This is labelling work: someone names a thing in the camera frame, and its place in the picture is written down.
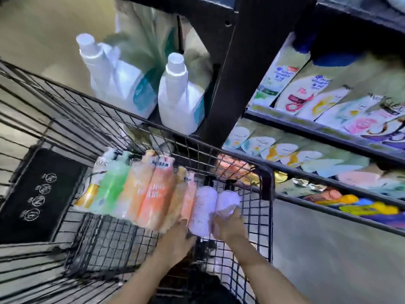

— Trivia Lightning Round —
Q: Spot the green bottle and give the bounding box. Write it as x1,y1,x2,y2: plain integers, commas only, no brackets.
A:
94,150,132,216

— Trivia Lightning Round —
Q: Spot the white detergent jug teal label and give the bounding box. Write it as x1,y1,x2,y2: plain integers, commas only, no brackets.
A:
75,33,159,120
157,52,207,136

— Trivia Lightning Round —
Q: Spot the lavender pump bottle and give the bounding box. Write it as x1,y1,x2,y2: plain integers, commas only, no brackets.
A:
212,180,242,241
188,175,219,238

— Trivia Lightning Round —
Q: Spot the person's left hand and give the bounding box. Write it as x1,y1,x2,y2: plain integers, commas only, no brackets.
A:
159,219,197,268

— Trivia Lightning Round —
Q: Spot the black wire shopping cart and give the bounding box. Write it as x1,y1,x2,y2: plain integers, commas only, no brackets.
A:
0,59,276,304

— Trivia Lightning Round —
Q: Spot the white bottle with yellow label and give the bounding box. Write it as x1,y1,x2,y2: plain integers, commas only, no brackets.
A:
74,154,109,212

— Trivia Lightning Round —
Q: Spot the bright orange bottle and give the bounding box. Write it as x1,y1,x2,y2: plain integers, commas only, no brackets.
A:
136,155,176,231

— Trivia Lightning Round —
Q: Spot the blue container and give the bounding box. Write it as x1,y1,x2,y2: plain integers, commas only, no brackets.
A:
291,30,367,67

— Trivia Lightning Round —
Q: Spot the orange-pink packet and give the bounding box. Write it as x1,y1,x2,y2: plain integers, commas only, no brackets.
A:
215,153,256,181

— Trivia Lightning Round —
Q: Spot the row of colourful packets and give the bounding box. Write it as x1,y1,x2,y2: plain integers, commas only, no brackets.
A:
274,171,405,230

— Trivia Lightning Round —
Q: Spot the large pale green refill bag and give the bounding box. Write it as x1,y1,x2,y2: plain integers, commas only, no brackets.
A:
112,3,213,95

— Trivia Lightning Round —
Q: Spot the row of pale floral pouches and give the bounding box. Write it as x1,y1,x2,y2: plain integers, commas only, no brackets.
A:
223,118,405,190

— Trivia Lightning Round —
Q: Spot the person's left forearm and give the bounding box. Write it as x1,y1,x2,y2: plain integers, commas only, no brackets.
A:
109,251,190,304

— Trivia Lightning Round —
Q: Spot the pink-orange bottle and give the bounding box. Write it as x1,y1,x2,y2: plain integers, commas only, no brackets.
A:
180,171,198,226

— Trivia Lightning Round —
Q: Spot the black cart panel white print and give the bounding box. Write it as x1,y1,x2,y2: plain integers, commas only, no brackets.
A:
0,148,88,245

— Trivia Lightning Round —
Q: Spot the black metal shelf unit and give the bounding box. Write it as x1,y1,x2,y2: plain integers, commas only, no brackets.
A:
112,0,405,238

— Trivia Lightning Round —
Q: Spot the person's dark clothing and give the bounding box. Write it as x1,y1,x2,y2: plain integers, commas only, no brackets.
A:
157,267,242,304

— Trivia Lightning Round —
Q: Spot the row of tall refill pouches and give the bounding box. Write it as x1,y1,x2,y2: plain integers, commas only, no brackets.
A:
248,33,405,151

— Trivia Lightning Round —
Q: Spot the person's right forearm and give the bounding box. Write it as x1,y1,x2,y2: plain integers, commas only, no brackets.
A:
227,238,312,304

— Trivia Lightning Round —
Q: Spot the person's right hand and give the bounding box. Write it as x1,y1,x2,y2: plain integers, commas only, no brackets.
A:
213,207,251,251

